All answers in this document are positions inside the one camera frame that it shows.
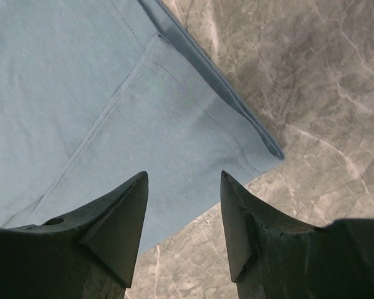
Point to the grey-blue polo shirt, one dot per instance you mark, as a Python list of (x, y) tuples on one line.
[(93, 92)]

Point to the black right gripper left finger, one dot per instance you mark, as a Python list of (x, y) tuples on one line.
[(89, 252)]

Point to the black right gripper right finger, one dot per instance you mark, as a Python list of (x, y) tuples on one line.
[(273, 255)]

